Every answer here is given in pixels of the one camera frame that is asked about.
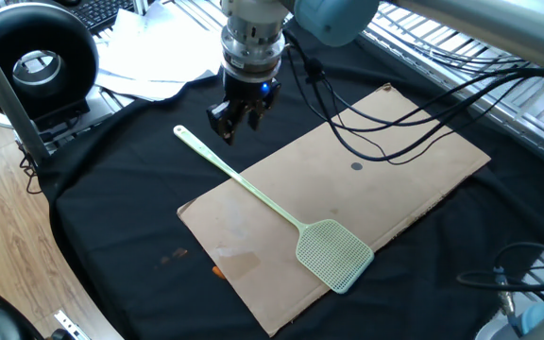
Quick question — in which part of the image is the grey metal frame post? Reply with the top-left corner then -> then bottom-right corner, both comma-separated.
0,18 -> 51,166

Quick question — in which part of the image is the black wrist cable bundle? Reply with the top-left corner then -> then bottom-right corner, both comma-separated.
283,30 -> 544,166

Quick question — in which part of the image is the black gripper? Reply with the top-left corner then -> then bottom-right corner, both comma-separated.
207,70 -> 282,145

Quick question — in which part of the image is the black cable with silver plug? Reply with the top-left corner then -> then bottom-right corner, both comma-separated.
455,241 -> 544,317

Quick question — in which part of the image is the white paper stack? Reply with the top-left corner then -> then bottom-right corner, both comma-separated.
93,0 -> 224,102

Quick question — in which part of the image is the white metal bracket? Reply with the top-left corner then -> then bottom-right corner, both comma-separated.
53,310 -> 92,340

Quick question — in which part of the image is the black table cloth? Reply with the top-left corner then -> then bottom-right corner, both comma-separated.
38,23 -> 544,340

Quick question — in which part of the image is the black ring light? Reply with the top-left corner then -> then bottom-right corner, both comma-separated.
0,2 -> 115,143

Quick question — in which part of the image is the brown cardboard sheet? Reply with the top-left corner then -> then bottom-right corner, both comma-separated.
177,83 -> 492,337

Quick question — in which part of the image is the pale green plastic flyswatter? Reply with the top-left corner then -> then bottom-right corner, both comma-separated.
173,124 -> 376,295

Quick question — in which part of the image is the black computer keyboard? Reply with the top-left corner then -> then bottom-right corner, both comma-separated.
66,0 -> 136,34

